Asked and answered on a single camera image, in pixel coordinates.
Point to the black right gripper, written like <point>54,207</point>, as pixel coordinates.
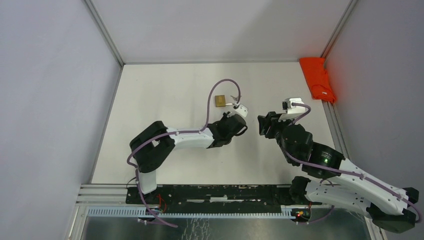
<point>273,117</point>

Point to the silver key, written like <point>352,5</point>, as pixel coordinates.
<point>236,98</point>

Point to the large brass padlock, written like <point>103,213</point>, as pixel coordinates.
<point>220,101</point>

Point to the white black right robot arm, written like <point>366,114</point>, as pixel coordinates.
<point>335,180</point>

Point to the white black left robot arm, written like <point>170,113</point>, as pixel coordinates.
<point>152,146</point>

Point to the orange folded cloth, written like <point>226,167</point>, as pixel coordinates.
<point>317,79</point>

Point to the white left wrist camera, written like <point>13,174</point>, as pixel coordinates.
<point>241,110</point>

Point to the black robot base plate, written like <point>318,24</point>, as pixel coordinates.
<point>218,199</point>

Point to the aluminium corner frame rail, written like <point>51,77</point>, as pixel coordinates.
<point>352,4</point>

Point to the left aluminium frame rail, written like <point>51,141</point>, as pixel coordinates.
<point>104,32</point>

